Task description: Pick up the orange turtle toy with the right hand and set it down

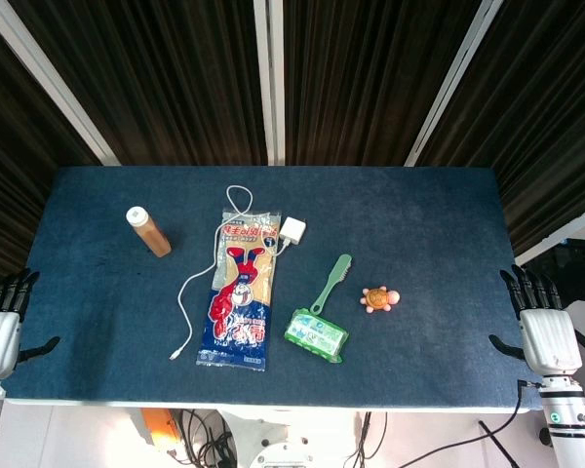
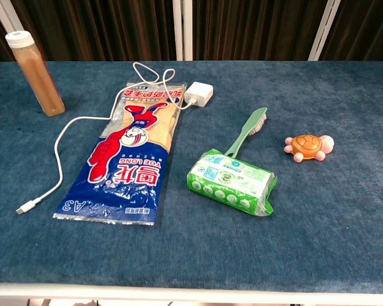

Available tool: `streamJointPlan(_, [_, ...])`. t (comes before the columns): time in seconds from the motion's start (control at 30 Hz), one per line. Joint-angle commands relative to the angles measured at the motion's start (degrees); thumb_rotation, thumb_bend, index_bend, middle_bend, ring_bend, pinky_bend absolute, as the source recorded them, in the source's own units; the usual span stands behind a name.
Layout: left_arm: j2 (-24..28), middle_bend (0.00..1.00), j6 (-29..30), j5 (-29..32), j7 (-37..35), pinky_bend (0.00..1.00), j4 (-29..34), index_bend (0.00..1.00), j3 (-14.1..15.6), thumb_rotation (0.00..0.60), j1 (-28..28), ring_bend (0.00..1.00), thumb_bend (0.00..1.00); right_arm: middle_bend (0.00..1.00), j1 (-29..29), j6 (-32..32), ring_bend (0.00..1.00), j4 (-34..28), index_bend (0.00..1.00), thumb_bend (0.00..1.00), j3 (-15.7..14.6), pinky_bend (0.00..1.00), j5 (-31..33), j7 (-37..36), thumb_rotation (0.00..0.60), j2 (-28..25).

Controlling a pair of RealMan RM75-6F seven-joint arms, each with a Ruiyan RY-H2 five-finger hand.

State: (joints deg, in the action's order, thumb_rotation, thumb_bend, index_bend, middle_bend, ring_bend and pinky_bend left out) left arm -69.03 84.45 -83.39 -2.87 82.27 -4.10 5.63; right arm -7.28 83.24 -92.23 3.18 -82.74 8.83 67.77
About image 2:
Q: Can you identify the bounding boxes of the green handled scrub brush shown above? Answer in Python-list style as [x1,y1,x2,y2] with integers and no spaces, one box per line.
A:
[224,106,269,159]

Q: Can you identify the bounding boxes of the white power adapter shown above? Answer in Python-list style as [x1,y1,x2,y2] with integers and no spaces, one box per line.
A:
[184,81,214,108]

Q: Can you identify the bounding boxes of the orange pink turtle toy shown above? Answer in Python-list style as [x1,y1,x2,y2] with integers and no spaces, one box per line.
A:
[283,134,335,163]

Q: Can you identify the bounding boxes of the white metal frame post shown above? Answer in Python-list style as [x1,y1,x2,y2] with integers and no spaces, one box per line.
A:
[172,0,194,61]
[0,0,26,33]
[308,0,342,62]

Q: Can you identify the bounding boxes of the dark brown curtain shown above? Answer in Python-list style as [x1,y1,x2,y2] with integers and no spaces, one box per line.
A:
[0,0,383,62]

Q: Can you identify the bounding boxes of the blue table cloth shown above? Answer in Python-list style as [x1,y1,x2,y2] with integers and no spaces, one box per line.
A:
[0,60,383,295]

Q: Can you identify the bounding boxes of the brown juice bottle white cap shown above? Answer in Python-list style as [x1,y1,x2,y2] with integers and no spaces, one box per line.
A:
[4,31,66,117]

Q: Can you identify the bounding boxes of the green wipes package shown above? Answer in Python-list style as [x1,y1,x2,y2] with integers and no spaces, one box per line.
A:
[186,148,278,218]

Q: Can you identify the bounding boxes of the packaged rubber gloves bag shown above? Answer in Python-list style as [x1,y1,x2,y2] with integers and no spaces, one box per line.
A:
[52,82,188,226]

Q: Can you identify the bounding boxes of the white usb charging cable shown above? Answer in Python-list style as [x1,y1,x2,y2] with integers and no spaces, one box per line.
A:
[15,61,199,215]

